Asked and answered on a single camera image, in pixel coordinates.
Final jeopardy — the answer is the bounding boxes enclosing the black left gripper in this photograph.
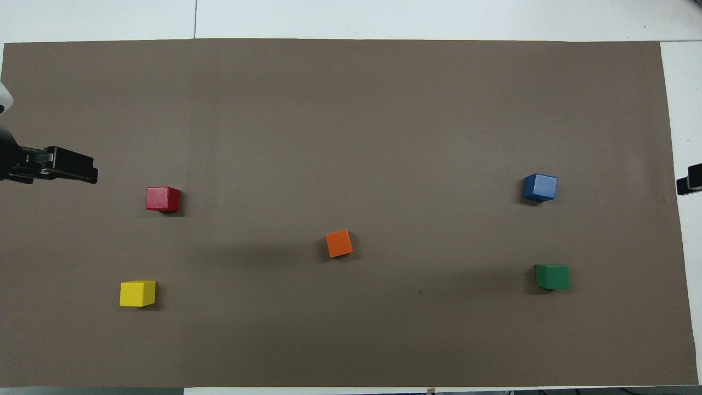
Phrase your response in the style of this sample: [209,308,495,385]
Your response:
[0,126,99,185]

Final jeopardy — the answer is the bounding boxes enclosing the red wooden block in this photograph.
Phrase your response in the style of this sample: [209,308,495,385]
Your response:
[146,187,181,213]

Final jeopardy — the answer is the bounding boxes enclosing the yellow wooden block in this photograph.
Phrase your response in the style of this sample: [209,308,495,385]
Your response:
[119,280,157,308]

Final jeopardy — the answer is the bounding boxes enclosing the blue wooden block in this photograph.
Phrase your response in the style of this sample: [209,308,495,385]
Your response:
[523,173,558,202]

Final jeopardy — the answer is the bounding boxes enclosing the green wooden block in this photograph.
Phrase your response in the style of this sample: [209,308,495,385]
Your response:
[535,264,571,290]

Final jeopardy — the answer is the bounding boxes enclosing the orange wooden block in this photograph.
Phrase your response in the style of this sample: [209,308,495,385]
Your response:
[325,230,354,258]

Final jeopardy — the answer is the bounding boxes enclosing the brown table mat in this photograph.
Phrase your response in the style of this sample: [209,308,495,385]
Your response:
[0,38,699,388]

